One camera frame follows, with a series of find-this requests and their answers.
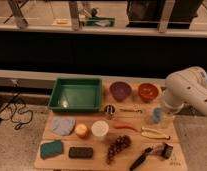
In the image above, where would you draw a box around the blue plastic cup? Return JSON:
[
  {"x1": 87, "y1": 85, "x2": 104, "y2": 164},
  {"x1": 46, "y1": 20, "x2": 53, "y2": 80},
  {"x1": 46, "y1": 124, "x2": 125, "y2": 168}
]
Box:
[{"x1": 151, "y1": 107, "x2": 164, "y2": 124}]

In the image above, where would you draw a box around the purple bowl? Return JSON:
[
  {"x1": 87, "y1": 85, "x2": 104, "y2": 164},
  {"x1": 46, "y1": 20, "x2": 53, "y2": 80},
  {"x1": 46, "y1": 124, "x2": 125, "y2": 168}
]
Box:
[{"x1": 109, "y1": 81, "x2": 132, "y2": 102}]

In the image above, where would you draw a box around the metal spoon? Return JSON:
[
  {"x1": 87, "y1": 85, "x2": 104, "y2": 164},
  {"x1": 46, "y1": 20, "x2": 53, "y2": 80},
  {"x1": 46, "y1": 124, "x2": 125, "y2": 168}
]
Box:
[{"x1": 119, "y1": 108, "x2": 143, "y2": 114}]

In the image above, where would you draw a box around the orange apple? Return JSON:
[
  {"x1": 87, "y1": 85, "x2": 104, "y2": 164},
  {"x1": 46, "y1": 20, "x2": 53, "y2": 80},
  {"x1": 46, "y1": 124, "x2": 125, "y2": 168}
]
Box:
[{"x1": 75, "y1": 124, "x2": 89, "y2": 138}]

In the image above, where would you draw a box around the green plastic tray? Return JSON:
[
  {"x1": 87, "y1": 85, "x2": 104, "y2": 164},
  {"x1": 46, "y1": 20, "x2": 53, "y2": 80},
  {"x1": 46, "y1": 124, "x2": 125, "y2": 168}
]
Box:
[{"x1": 48, "y1": 78, "x2": 102, "y2": 112}]

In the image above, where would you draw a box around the small metal cup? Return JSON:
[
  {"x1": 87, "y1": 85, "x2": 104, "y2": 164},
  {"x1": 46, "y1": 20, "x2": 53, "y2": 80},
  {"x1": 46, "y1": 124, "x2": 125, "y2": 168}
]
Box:
[{"x1": 104, "y1": 105, "x2": 116, "y2": 120}]

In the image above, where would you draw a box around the black cable on floor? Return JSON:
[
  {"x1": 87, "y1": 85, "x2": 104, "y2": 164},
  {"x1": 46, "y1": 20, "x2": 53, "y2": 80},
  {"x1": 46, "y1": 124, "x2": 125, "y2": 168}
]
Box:
[{"x1": 0, "y1": 79, "x2": 34, "y2": 131}]

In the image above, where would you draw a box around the red bowl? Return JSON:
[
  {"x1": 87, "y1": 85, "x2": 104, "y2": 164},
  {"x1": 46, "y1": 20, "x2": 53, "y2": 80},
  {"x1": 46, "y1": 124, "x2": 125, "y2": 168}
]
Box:
[{"x1": 138, "y1": 83, "x2": 159, "y2": 103}]

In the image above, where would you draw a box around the teal sponge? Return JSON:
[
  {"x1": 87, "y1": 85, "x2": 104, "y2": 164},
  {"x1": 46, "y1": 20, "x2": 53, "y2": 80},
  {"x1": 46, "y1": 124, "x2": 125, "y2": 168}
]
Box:
[{"x1": 40, "y1": 140, "x2": 63, "y2": 159}]

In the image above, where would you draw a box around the light blue cloth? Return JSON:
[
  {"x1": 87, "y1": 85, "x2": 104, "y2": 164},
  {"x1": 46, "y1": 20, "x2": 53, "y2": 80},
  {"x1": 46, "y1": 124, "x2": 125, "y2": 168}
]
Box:
[{"x1": 51, "y1": 117, "x2": 76, "y2": 136}]

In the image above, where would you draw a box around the bunch of dark grapes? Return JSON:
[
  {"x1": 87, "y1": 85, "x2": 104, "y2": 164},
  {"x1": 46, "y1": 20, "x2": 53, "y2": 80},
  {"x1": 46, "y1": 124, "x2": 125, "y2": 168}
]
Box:
[{"x1": 106, "y1": 135, "x2": 132, "y2": 165}]

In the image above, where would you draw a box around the wooden table board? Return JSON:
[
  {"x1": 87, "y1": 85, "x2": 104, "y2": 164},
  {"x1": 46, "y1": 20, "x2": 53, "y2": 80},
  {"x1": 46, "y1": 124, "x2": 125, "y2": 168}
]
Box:
[{"x1": 34, "y1": 82, "x2": 188, "y2": 171}]

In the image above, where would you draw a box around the black handled brush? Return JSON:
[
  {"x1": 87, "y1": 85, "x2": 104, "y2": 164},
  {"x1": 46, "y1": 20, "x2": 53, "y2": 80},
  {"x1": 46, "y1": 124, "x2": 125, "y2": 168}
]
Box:
[{"x1": 129, "y1": 143, "x2": 173, "y2": 171}]

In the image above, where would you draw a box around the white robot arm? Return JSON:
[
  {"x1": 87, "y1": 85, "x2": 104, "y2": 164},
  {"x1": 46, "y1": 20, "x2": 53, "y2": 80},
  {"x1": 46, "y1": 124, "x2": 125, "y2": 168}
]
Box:
[{"x1": 161, "y1": 66, "x2": 207, "y2": 117}]

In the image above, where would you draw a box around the yellow banana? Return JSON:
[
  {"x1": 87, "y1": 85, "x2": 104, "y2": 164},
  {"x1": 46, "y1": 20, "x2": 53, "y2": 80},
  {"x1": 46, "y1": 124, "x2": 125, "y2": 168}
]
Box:
[{"x1": 141, "y1": 127, "x2": 170, "y2": 140}]

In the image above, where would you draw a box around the black sponge block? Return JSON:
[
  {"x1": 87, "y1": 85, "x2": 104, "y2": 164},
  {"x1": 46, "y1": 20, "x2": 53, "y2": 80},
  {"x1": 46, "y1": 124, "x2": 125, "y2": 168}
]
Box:
[{"x1": 69, "y1": 147, "x2": 93, "y2": 158}]

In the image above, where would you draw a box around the white paper cup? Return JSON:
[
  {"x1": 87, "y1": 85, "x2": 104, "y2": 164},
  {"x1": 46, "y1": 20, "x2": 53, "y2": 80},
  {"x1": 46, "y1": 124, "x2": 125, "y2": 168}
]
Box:
[{"x1": 91, "y1": 120, "x2": 109, "y2": 139}]

